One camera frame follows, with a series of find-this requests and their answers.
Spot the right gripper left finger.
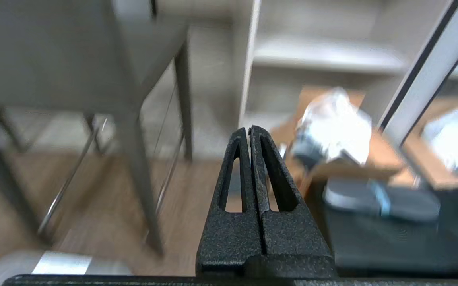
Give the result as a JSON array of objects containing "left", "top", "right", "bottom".
[{"left": 196, "top": 128, "right": 262, "bottom": 276}]

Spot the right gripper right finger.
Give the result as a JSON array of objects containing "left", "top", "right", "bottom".
[{"left": 249, "top": 125, "right": 336, "bottom": 277}]

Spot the dark grey flat pad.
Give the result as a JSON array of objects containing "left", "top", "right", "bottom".
[{"left": 324, "top": 178, "right": 441, "bottom": 222}]

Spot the white door frame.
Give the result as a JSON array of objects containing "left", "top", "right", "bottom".
[{"left": 377, "top": 0, "right": 458, "bottom": 144}]

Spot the grey metal table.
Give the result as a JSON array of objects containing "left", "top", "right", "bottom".
[{"left": 0, "top": 0, "right": 194, "bottom": 255}]

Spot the clear plastic bag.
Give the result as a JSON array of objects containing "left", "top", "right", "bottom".
[{"left": 292, "top": 87, "right": 373, "bottom": 166}]

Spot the brown cardboard box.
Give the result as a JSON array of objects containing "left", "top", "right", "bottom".
[{"left": 271, "top": 85, "right": 417, "bottom": 196}]

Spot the white shelf unit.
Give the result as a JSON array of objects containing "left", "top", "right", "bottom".
[{"left": 232, "top": 0, "right": 458, "bottom": 128}]

